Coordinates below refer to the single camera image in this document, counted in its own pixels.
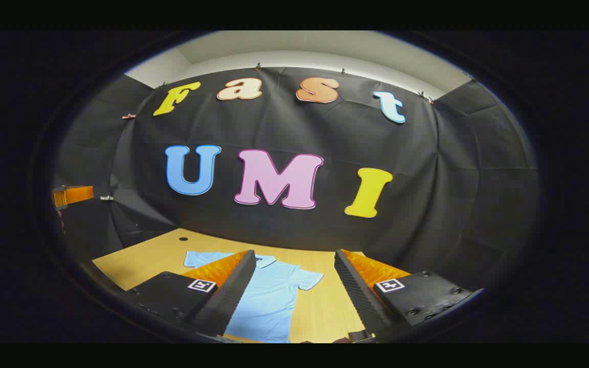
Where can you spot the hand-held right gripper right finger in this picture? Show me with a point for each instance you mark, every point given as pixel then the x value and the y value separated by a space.
pixel 358 296

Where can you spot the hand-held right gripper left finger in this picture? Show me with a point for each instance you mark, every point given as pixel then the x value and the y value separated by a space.
pixel 230 296

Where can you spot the light blue T-shirt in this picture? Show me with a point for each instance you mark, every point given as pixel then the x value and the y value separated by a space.
pixel 274 299

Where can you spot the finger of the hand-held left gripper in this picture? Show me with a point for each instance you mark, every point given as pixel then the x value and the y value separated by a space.
pixel 77 195

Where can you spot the black backdrop cloth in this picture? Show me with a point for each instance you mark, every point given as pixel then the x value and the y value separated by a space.
pixel 284 128

